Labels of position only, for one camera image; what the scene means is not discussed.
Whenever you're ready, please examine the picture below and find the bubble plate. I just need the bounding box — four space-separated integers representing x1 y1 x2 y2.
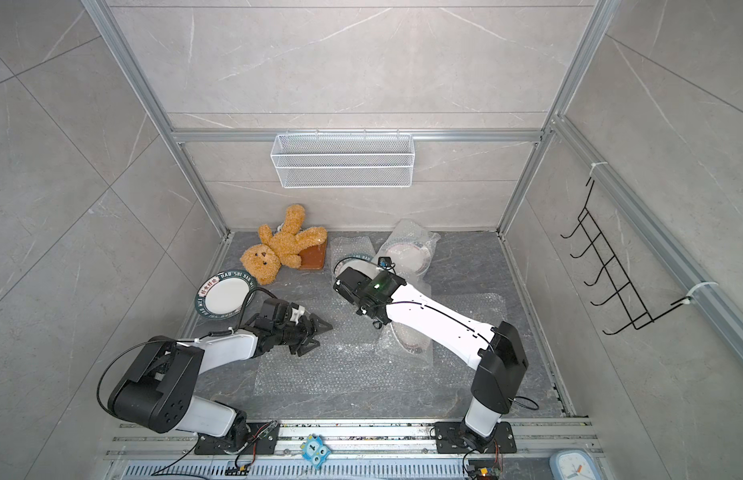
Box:
329 236 375 277
373 281 435 368
377 219 441 278

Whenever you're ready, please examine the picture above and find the large bubble wrap sheet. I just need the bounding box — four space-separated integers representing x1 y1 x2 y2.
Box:
254 295 475 395

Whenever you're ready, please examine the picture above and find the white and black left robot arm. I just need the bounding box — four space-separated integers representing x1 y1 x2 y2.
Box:
101 298 333 454

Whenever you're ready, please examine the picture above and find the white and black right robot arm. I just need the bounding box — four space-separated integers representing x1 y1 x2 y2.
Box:
333 263 529 453

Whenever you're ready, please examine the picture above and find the brown teddy bear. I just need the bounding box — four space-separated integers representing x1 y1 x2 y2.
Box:
240 204 329 285

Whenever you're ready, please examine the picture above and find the brown wooden block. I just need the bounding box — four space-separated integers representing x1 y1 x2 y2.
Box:
299 242 328 271

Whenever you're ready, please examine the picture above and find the blue cartoon toy figure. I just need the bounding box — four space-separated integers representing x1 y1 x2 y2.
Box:
301 434 332 470

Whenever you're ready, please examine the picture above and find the white and blue clock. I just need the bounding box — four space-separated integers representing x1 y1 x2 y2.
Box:
549 450 603 480

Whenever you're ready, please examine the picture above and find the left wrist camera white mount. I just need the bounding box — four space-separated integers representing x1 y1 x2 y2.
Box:
290 303 306 324

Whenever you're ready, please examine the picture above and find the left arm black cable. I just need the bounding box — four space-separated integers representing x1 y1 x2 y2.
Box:
96 286 280 415

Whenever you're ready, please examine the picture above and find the white wire mesh basket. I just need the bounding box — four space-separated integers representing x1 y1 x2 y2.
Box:
271 132 415 189

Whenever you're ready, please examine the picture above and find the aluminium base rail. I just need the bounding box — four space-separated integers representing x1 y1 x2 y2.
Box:
95 418 615 479

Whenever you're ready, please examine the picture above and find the black wire hook rack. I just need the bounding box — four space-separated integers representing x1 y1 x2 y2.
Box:
559 178 693 336

